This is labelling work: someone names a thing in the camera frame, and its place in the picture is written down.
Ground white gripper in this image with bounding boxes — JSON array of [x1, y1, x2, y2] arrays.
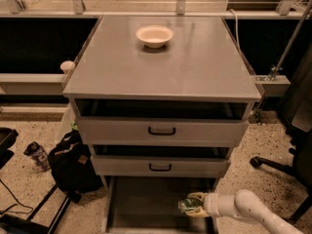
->
[[185, 192, 237, 218]]

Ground green soda can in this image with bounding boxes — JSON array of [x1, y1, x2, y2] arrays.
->
[[178, 198, 203, 214]]

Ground bottom drawer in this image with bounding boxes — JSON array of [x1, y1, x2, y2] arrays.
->
[[101, 176, 218, 234]]

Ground drawer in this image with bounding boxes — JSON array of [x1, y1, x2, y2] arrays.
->
[[76, 117, 249, 147], [101, 176, 218, 234], [91, 155, 230, 178]]

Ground middle drawer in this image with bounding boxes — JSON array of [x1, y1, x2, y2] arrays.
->
[[91, 155, 230, 178]]

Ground grey drawer cabinet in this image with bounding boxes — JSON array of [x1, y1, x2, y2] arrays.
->
[[62, 15, 263, 187]]

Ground top drawer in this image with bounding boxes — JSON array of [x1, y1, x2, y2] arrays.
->
[[76, 117, 249, 147]]

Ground black office chair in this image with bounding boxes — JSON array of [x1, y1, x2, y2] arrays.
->
[[250, 44, 312, 224]]

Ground black backpack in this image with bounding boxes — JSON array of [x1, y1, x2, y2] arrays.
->
[[48, 130, 103, 193]]

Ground metal diagonal rod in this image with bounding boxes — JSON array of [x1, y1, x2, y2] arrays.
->
[[265, 0, 312, 82]]

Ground dark water bottle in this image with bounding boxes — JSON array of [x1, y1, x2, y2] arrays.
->
[[23, 141, 50, 172]]

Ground white bowl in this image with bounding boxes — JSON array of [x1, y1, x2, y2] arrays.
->
[[136, 25, 174, 49]]

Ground black metal stand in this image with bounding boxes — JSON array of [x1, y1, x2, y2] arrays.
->
[[0, 184, 82, 234]]

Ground small white cup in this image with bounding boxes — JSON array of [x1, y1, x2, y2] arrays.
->
[[60, 60, 75, 74]]

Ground black middle drawer handle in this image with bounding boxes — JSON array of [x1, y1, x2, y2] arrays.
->
[[148, 163, 172, 172]]

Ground black drawer handle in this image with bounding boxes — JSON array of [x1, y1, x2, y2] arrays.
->
[[148, 163, 172, 172], [147, 127, 176, 136]]

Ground black top drawer handle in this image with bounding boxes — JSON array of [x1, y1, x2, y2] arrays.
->
[[147, 127, 176, 136]]

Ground white cable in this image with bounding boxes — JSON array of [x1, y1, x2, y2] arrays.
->
[[229, 8, 242, 54]]

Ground black floor cable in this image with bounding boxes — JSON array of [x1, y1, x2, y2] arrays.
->
[[0, 178, 34, 215]]

